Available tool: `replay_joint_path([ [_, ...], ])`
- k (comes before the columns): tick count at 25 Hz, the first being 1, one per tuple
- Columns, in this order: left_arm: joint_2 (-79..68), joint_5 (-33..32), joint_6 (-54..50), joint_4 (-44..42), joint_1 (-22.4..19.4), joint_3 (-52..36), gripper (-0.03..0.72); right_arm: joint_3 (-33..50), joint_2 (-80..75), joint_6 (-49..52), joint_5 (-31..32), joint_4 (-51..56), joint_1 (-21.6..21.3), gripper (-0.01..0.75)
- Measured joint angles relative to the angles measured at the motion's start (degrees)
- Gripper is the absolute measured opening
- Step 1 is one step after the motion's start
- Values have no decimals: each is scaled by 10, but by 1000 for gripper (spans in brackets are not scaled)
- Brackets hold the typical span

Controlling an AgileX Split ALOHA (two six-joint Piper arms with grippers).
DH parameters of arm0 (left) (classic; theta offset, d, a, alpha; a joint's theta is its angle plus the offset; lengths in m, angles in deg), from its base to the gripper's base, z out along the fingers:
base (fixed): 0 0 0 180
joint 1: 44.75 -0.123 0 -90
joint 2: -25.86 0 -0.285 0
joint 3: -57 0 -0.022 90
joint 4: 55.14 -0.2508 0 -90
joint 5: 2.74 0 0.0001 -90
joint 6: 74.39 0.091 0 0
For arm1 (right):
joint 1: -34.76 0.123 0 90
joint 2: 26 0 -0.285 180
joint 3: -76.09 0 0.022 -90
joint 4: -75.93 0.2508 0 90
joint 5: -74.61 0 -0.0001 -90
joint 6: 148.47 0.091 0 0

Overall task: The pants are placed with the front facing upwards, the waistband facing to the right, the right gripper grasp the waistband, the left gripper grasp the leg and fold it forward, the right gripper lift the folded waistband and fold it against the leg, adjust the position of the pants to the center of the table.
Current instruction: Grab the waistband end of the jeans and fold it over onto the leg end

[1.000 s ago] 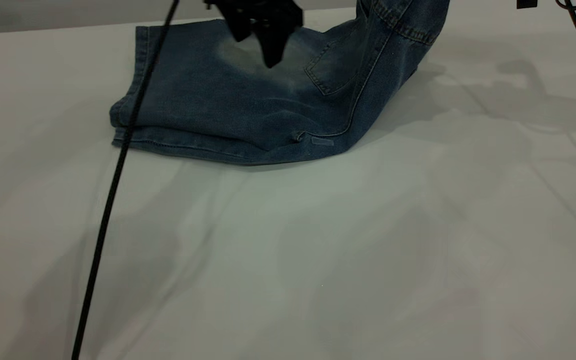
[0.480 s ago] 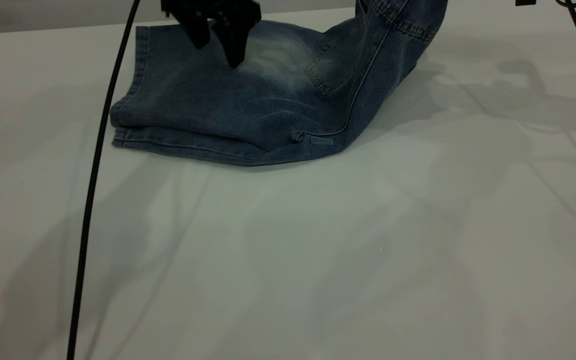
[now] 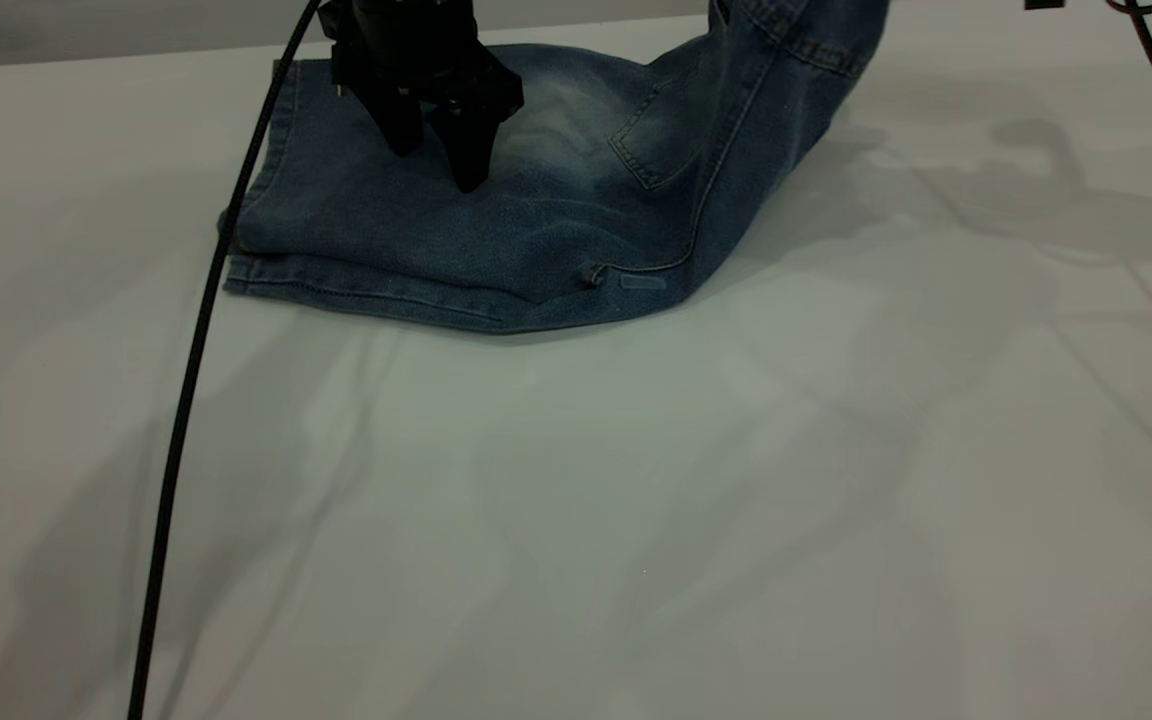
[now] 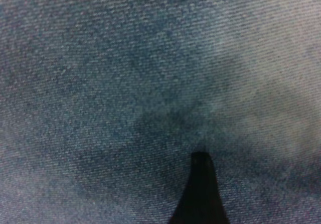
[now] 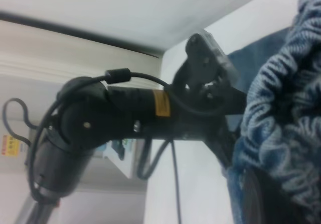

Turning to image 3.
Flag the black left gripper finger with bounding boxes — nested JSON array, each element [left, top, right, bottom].
[[433, 106, 508, 194], [366, 92, 428, 158]]

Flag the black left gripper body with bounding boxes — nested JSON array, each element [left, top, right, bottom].
[[321, 0, 525, 111]]

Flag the blue denim shorts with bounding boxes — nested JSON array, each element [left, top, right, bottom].
[[223, 0, 892, 334]]

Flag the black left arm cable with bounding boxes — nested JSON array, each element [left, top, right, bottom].
[[126, 0, 325, 720]]

